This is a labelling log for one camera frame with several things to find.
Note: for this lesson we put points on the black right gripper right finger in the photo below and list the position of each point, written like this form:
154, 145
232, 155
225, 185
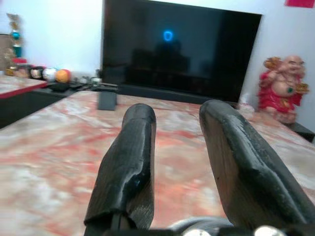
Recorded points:
246, 167

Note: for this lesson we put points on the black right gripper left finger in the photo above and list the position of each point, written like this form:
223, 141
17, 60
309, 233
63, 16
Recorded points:
128, 159

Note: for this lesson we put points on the black phone stand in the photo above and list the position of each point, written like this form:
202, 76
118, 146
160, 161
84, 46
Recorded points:
107, 100

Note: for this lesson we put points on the red laughing Buddha figurine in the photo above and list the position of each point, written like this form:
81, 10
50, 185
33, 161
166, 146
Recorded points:
278, 98

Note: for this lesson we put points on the orange round ornament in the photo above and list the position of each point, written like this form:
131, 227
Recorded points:
63, 75

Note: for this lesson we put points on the black flat screen television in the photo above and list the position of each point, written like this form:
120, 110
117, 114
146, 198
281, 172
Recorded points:
172, 61

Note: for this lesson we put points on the white round ornament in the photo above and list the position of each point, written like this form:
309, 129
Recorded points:
50, 73

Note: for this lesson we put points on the dark round ornament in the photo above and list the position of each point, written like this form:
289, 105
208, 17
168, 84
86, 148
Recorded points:
37, 72

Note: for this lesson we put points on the jar with red lid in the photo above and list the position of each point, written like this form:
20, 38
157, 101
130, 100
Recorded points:
21, 68

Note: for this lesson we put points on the gold figurine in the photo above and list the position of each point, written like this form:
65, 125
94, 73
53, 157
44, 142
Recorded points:
7, 61

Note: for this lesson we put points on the gold trophy with blue ball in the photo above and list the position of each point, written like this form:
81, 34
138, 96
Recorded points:
16, 37

